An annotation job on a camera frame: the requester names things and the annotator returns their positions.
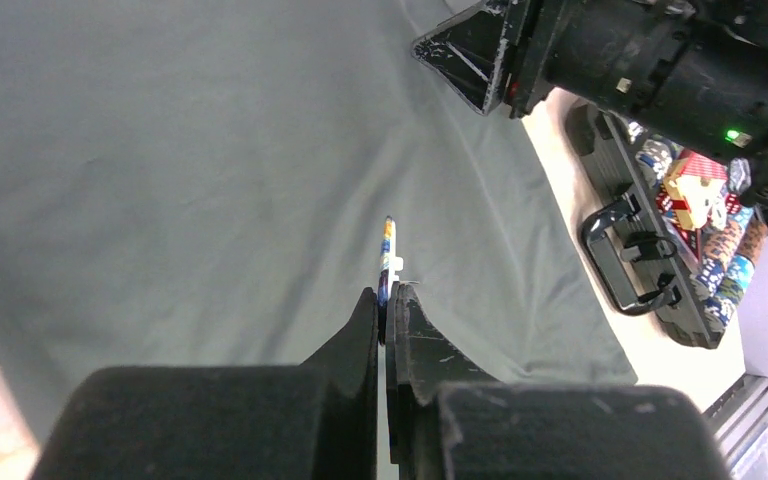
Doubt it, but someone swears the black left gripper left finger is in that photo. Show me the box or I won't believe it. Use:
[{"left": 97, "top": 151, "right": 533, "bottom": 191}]
[{"left": 32, "top": 288, "right": 378, "bottom": 479}]

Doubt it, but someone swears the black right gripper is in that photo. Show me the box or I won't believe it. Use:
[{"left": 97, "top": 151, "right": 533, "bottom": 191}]
[{"left": 411, "top": 1, "right": 669, "bottom": 120}]

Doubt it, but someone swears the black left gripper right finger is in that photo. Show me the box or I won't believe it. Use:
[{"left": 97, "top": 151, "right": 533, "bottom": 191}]
[{"left": 383, "top": 283, "right": 729, "bottom": 479}]

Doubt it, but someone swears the blue round brooch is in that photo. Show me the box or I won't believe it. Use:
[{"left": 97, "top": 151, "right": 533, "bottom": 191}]
[{"left": 377, "top": 216, "right": 404, "bottom": 308}]

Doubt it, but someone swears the dark grey t-shirt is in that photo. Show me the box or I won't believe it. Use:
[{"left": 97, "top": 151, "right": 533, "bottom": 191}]
[{"left": 0, "top": 1, "right": 637, "bottom": 440}]

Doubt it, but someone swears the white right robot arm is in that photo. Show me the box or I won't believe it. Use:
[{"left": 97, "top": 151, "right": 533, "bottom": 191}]
[{"left": 411, "top": 1, "right": 768, "bottom": 223}]

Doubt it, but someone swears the black poker chip case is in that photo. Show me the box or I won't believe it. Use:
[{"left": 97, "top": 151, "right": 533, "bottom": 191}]
[{"left": 564, "top": 100, "right": 768, "bottom": 349}]

